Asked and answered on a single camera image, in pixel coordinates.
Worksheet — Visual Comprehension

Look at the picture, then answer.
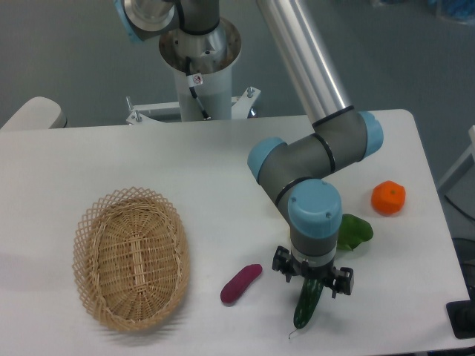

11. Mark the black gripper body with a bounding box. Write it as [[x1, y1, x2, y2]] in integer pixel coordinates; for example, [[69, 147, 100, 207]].
[[289, 251, 335, 280]]

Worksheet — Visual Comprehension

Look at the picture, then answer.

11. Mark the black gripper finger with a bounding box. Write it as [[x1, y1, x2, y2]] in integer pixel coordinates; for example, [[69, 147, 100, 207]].
[[272, 245, 301, 283], [324, 267, 354, 299]]

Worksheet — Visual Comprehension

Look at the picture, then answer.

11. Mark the green cucumber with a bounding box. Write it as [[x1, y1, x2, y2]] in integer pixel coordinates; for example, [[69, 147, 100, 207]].
[[288, 278, 324, 338]]

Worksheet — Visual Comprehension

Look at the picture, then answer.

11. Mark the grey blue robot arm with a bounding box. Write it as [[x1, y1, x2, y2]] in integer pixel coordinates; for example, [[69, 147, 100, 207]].
[[115, 1, 384, 295]]

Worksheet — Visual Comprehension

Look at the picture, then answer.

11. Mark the green bok choy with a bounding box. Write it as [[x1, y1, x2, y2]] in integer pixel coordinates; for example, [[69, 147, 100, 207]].
[[337, 214, 374, 251]]

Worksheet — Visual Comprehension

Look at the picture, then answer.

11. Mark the purple sweet potato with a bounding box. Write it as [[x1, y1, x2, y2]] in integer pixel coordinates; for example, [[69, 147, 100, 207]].
[[220, 264, 263, 305]]

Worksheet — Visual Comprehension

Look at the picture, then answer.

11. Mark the orange tangerine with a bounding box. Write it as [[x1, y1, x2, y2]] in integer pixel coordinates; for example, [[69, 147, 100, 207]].
[[371, 180, 406, 215]]

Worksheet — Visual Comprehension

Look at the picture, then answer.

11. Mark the black device at edge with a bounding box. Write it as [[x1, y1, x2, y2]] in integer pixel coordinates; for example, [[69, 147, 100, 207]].
[[446, 300, 474, 340]]

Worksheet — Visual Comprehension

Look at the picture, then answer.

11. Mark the woven wicker basket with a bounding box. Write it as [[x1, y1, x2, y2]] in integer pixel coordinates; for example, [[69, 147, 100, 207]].
[[72, 187, 190, 332]]

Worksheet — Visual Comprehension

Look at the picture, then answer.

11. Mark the white furniture at right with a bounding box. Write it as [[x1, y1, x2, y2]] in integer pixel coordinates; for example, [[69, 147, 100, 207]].
[[436, 126, 474, 194]]

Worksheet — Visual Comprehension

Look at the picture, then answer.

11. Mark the white chair armrest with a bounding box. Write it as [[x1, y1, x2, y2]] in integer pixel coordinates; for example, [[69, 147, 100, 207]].
[[1, 96, 68, 132]]

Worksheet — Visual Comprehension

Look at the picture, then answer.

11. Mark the black cable on pedestal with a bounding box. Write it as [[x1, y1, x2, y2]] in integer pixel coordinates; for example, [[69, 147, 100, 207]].
[[184, 55, 212, 121]]

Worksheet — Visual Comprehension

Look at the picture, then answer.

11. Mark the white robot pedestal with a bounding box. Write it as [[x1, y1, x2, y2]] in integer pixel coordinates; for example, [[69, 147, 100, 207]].
[[126, 18, 261, 125]]

